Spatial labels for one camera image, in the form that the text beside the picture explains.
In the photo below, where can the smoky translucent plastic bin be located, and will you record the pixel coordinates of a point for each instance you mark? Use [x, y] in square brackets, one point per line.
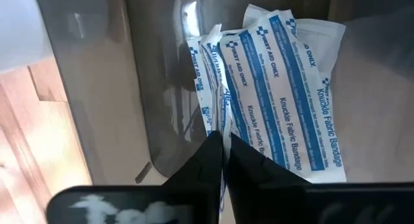
[97, 55]

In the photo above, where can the blue striped white packet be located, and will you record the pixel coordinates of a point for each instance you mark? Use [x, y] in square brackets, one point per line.
[275, 88]
[214, 72]
[323, 39]

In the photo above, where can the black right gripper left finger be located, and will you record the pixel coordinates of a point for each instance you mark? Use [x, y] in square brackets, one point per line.
[203, 172]

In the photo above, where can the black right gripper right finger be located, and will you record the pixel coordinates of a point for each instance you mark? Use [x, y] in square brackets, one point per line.
[252, 175]

